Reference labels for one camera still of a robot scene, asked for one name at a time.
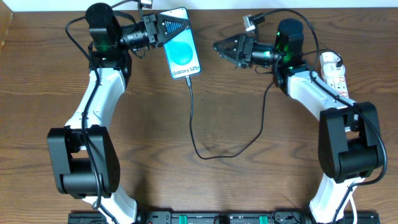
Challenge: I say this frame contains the black charger cable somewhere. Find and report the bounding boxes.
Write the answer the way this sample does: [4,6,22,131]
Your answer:
[185,49,344,161]

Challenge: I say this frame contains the white charger adapter plug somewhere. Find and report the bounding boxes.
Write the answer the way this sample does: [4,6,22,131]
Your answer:
[321,62,346,80]

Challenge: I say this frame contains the white power strip cord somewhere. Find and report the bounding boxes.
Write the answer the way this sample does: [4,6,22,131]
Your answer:
[348,195,358,224]

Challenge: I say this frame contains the white power strip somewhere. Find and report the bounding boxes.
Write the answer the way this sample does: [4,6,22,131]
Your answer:
[320,51,349,98]

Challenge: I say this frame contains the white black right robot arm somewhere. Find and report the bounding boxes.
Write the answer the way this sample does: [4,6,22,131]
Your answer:
[213,19,387,223]

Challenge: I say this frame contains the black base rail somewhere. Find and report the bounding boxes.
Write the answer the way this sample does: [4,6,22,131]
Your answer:
[67,210,381,224]

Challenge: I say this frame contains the blue Samsung Galaxy smartphone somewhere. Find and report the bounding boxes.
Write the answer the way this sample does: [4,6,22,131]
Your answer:
[159,7,201,79]

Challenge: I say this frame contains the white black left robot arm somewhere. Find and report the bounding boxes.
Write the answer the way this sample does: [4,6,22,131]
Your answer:
[47,2,191,223]

